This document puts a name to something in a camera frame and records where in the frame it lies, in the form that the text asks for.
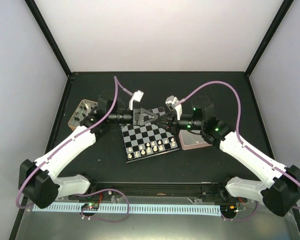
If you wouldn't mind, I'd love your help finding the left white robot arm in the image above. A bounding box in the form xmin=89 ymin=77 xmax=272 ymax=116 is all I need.
xmin=18 ymin=99 xmax=159 ymax=209

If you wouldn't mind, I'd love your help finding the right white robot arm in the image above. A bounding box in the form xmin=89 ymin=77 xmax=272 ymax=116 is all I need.
xmin=157 ymin=95 xmax=300 ymax=217

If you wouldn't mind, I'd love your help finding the black white chess board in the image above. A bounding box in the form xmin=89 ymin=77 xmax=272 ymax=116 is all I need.
xmin=120 ymin=106 xmax=181 ymax=165

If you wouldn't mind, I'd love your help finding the small circuit board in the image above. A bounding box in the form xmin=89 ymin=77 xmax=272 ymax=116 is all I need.
xmin=81 ymin=203 xmax=100 ymax=211

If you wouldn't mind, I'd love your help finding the pink tin box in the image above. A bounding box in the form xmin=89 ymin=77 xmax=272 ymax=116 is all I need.
xmin=178 ymin=130 xmax=211 ymax=151

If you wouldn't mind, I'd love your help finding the gold tin box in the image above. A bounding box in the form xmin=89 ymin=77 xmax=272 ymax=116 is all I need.
xmin=68 ymin=99 xmax=98 ymax=131

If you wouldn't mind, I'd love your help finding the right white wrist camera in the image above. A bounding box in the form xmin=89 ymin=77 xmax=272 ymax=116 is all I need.
xmin=165 ymin=95 xmax=183 ymax=121

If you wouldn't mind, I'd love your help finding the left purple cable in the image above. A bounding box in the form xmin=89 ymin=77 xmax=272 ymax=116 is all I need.
xmin=16 ymin=76 xmax=135 ymax=210

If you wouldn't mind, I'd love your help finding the black aluminium frame rail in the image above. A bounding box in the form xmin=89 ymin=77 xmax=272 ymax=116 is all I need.
xmin=67 ymin=182 xmax=228 ymax=201

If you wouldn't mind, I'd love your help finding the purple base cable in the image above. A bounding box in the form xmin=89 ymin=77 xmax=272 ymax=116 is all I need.
xmin=80 ymin=188 xmax=130 ymax=224

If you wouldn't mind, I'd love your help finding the white slotted cable duct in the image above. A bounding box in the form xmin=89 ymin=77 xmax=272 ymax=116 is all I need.
xmin=32 ymin=202 xmax=221 ymax=217

